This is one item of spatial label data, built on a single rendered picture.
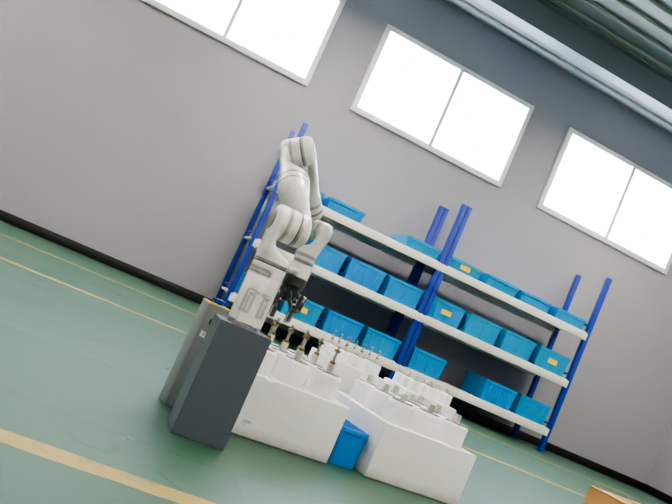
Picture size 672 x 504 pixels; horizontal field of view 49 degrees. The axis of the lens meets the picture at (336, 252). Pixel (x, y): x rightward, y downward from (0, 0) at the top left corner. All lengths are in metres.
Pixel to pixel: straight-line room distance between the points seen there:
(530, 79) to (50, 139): 5.09
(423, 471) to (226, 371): 0.90
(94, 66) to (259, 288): 5.83
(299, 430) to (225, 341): 0.50
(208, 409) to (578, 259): 7.32
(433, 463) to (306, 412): 0.51
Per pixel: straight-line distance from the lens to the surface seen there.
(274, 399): 2.18
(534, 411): 7.98
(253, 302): 1.88
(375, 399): 2.54
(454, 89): 8.20
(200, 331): 2.14
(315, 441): 2.28
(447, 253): 7.28
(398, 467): 2.46
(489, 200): 8.32
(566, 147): 8.80
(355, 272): 6.98
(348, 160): 7.74
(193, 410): 1.88
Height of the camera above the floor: 0.42
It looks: 5 degrees up
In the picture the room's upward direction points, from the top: 24 degrees clockwise
